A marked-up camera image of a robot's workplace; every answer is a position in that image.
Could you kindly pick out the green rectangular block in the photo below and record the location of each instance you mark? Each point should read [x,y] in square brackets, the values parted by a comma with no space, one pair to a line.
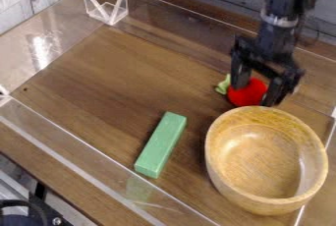
[155,154]

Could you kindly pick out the clear acrylic corner bracket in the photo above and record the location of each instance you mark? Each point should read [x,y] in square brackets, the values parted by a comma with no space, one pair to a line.
[107,12]

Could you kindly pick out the clear acrylic barrier wall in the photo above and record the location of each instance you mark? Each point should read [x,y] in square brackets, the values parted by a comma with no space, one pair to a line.
[91,87]

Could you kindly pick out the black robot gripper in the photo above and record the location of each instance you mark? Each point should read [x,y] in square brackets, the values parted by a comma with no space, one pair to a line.
[267,54]

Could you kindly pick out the red plush tomato toy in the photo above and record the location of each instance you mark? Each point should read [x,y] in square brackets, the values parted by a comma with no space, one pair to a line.
[247,96]

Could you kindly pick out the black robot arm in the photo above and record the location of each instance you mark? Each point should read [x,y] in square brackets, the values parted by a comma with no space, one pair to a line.
[284,14]

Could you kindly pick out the wooden bowl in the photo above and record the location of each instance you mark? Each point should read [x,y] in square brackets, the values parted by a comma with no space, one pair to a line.
[266,159]

